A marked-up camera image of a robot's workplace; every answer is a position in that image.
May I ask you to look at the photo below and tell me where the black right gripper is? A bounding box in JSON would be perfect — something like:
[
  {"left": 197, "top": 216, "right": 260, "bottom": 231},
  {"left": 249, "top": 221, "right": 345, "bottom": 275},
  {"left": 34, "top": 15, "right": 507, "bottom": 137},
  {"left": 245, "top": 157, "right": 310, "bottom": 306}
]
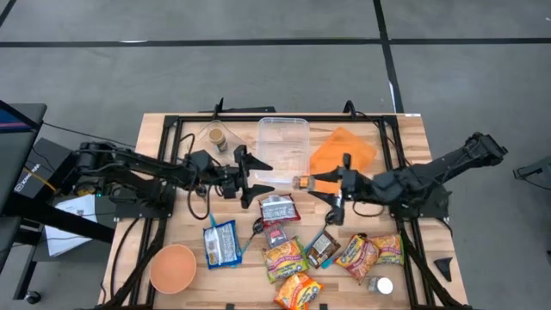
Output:
[{"left": 307, "top": 152, "right": 368, "bottom": 226}]

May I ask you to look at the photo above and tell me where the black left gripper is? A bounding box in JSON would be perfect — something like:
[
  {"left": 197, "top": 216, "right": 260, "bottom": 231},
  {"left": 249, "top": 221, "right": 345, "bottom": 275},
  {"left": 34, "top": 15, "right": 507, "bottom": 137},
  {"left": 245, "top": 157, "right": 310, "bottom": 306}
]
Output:
[{"left": 214, "top": 145, "right": 276, "bottom": 210}]

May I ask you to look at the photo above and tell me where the small orange spice jar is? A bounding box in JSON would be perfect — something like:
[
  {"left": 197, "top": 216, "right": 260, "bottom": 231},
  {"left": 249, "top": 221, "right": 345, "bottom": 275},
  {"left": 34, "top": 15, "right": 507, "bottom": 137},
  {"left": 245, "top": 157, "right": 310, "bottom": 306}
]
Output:
[{"left": 292, "top": 174, "right": 318, "bottom": 191}]

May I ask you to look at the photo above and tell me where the red-bordered food packet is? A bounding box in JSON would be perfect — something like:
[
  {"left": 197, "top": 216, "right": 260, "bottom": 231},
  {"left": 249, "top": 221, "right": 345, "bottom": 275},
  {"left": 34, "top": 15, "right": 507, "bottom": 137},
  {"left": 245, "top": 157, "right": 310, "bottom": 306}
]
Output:
[{"left": 258, "top": 194, "right": 302, "bottom": 226}]

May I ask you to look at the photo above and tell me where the glass jar of brown spice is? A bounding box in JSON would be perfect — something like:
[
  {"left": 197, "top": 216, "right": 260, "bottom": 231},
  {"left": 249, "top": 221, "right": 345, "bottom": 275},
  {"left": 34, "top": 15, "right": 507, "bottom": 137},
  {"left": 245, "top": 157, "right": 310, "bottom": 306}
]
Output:
[{"left": 207, "top": 127, "right": 229, "bottom": 154}]

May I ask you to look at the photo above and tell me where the blue ramen packet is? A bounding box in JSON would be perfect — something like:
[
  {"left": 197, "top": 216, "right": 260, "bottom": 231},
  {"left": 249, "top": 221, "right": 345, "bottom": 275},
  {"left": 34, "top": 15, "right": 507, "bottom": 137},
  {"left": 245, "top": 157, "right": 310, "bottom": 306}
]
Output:
[{"left": 202, "top": 219, "right": 243, "bottom": 270}]

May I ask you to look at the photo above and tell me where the yellow ramen packet pink band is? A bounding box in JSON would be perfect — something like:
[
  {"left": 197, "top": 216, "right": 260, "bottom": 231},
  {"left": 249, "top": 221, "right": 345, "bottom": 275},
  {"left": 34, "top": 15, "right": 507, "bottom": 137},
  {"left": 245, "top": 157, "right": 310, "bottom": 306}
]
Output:
[{"left": 369, "top": 233, "right": 406, "bottom": 267}]

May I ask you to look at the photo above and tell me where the white-lidded spice jar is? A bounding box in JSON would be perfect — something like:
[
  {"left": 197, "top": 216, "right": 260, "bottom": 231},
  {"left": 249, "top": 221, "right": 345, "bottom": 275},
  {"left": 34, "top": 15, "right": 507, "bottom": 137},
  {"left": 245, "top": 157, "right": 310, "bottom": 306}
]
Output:
[{"left": 368, "top": 276, "right": 394, "bottom": 296}]

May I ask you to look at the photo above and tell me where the brown food packet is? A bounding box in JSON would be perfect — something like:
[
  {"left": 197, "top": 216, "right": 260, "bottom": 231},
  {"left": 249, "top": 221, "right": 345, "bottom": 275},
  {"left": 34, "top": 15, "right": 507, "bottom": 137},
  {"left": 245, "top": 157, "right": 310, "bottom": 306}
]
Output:
[{"left": 306, "top": 230, "right": 342, "bottom": 269}]

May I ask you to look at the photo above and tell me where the clear plastic container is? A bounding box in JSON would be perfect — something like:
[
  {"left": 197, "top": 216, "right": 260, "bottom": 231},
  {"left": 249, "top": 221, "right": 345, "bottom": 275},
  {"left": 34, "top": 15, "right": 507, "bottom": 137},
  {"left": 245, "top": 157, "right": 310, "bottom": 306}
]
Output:
[{"left": 256, "top": 116, "right": 312, "bottom": 185}]

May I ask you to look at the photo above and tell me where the orange plastic lid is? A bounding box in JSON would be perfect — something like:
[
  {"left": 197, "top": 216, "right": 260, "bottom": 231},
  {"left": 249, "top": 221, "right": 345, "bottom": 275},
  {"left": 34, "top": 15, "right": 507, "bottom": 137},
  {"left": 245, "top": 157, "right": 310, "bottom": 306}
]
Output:
[{"left": 308, "top": 126, "right": 379, "bottom": 195}]

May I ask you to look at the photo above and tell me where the clear plastic tray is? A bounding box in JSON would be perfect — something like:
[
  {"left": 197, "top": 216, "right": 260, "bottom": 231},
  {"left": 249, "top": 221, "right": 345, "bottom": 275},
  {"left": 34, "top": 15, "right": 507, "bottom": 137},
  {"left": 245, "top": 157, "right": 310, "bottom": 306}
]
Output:
[{"left": 188, "top": 119, "right": 259, "bottom": 187}]

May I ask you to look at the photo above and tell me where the orange ramen packet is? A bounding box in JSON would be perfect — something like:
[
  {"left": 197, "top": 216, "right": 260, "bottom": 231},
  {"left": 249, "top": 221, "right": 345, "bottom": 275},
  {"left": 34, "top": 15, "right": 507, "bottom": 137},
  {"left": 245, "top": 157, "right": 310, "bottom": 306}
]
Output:
[
  {"left": 334, "top": 232, "right": 381, "bottom": 285},
  {"left": 273, "top": 271, "right": 325, "bottom": 310}
]

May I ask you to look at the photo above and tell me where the yellow ramen packet green edge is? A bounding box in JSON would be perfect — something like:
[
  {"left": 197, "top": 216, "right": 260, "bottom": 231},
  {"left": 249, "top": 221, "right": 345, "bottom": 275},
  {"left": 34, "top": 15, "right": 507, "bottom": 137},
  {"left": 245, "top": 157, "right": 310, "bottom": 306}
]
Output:
[{"left": 262, "top": 236, "right": 310, "bottom": 284}]

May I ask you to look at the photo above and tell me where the orange bowl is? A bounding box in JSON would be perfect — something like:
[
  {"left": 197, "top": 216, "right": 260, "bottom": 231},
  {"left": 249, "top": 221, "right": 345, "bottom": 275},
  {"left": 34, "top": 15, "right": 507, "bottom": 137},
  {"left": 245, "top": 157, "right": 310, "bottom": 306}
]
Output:
[{"left": 148, "top": 243, "right": 198, "bottom": 295}]

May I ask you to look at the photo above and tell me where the black triangular plastic piece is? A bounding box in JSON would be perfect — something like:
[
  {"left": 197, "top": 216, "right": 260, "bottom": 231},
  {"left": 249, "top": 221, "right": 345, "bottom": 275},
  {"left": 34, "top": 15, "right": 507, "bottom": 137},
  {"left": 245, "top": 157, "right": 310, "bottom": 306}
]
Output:
[{"left": 433, "top": 257, "right": 455, "bottom": 283}]

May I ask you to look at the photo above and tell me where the white paper sheet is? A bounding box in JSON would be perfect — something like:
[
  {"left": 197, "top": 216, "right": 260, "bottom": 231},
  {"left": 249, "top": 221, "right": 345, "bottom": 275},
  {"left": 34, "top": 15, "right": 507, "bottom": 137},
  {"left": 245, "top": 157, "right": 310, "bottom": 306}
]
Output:
[{"left": 44, "top": 194, "right": 99, "bottom": 258}]

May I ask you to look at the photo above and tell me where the black computer box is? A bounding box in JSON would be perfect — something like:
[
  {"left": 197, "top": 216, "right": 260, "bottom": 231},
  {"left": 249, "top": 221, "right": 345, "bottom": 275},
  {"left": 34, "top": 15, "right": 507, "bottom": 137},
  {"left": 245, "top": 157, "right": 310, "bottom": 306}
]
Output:
[{"left": 12, "top": 137, "right": 92, "bottom": 200}]

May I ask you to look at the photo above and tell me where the black monitor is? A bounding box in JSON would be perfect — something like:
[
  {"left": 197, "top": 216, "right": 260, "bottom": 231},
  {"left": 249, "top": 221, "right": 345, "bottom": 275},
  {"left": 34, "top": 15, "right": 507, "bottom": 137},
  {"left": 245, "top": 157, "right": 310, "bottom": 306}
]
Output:
[{"left": 0, "top": 99, "right": 48, "bottom": 216}]

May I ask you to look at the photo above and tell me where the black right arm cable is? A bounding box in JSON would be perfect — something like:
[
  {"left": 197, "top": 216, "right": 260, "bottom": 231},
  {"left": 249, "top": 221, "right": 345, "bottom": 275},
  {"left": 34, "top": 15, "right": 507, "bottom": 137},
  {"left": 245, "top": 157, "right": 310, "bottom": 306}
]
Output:
[{"left": 351, "top": 200, "right": 386, "bottom": 219}]

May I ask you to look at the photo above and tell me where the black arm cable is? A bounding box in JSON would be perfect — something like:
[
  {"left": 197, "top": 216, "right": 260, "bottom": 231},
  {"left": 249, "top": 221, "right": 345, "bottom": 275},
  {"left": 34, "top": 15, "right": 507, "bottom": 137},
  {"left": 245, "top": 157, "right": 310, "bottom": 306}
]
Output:
[
  {"left": 351, "top": 200, "right": 386, "bottom": 219},
  {"left": 185, "top": 183, "right": 213, "bottom": 221}
]

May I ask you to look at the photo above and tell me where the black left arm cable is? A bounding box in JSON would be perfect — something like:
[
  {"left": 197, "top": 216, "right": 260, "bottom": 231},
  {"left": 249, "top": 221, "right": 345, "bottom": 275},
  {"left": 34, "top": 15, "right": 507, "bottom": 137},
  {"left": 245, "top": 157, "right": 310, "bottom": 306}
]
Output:
[{"left": 185, "top": 183, "right": 213, "bottom": 221}]

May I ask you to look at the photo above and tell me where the black metal rig frame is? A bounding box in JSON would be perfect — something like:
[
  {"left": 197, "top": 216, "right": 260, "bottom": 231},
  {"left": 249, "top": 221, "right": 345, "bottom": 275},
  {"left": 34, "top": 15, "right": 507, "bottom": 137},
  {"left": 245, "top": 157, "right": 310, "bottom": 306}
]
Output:
[{"left": 97, "top": 97, "right": 473, "bottom": 310}]

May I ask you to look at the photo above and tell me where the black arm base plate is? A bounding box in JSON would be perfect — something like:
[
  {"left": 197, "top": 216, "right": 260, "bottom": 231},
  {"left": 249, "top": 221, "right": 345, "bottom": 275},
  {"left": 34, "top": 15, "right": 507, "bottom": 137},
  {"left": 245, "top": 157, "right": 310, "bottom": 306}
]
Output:
[
  {"left": 388, "top": 200, "right": 449, "bottom": 220},
  {"left": 115, "top": 189, "right": 176, "bottom": 220}
]

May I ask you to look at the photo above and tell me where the thick black cable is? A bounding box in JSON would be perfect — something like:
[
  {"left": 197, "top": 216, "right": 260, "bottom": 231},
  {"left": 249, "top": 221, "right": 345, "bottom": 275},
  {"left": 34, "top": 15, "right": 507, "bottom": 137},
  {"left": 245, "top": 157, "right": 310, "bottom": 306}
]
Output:
[{"left": 108, "top": 217, "right": 143, "bottom": 301}]

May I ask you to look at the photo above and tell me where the black cart frame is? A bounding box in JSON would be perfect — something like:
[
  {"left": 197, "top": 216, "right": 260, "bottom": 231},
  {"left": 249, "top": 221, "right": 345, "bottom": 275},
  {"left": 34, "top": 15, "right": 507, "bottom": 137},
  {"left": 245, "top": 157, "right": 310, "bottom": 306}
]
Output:
[{"left": 0, "top": 195, "right": 116, "bottom": 302}]

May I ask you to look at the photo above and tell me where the thin black floor cable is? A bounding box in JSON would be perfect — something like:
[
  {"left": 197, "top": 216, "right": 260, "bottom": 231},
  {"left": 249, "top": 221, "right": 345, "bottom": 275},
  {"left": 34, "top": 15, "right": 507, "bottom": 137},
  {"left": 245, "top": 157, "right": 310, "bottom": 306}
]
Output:
[{"left": 41, "top": 121, "right": 137, "bottom": 149}]

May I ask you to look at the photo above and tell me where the yellow cable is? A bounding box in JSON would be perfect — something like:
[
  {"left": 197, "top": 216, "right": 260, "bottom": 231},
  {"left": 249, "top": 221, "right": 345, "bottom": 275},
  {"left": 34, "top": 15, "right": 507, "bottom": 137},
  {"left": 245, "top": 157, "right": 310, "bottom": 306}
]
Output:
[{"left": 23, "top": 166, "right": 58, "bottom": 193}]

